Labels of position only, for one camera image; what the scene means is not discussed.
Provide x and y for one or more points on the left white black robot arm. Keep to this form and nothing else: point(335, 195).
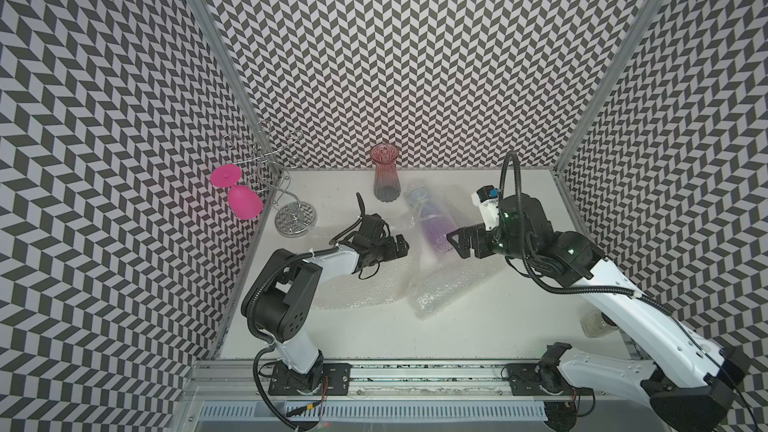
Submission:
point(278, 303)

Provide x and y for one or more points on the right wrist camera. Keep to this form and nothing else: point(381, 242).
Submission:
point(486, 199)

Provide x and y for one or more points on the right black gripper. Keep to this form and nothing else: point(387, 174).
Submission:
point(465, 233)

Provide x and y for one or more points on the clear bubble wrap roll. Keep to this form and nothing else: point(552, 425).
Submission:
point(436, 288)

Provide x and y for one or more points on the red black ribbed vase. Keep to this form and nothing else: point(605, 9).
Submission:
point(386, 183)

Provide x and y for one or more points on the pink plastic wine glass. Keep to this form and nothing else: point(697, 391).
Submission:
point(244, 202)

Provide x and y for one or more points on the purple blue wrapped tumbler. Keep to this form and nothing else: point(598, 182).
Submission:
point(433, 218)

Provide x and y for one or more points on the chrome wire glass rack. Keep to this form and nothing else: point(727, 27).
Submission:
point(264, 173)

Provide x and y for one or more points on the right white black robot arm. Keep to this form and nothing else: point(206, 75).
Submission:
point(689, 382)

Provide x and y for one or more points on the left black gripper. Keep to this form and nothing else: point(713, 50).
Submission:
point(391, 251)

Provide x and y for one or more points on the aluminium front rail frame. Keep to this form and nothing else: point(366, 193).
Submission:
point(401, 395)

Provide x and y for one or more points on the small black-lidded glass jar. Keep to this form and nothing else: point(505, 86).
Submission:
point(596, 325)

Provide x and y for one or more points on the clear bubble wrap sheet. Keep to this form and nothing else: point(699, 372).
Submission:
point(377, 285)

